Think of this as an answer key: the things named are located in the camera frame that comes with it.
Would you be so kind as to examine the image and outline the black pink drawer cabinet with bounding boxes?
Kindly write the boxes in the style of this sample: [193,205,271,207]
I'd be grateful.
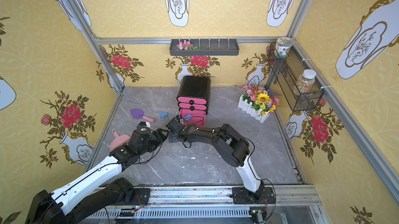
[177,76,211,127]

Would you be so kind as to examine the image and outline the flower box white fence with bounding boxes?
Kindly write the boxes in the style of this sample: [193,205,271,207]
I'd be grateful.
[238,83,280,123]

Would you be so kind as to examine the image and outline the blue binder clip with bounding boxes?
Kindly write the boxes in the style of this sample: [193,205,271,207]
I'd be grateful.
[160,112,169,120]
[183,114,192,122]

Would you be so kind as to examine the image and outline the black wire basket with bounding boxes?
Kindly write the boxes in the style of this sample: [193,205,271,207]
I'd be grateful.
[272,47,324,111]

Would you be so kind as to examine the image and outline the jar with white lid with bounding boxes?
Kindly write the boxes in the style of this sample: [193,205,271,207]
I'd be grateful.
[293,69,316,96]

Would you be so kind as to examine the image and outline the pink flowers in tray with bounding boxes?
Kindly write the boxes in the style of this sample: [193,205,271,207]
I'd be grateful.
[176,40,199,50]

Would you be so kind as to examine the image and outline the jar with green label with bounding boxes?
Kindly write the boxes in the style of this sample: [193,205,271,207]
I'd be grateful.
[274,37,294,58]

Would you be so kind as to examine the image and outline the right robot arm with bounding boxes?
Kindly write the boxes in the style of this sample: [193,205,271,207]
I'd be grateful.
[166,116,276,204]

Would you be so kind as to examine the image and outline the grey wall shelf tray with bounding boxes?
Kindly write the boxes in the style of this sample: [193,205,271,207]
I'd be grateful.
[169,38,240,56]

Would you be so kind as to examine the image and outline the purple pink toy shovel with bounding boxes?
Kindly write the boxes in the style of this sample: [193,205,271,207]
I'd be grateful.
[130,108,155,123]

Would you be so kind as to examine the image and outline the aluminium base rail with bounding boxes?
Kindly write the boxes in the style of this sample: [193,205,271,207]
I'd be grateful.
[77,185,328,224]

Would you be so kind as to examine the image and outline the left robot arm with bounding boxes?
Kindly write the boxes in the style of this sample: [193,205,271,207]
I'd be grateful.
[26,125,169,224]

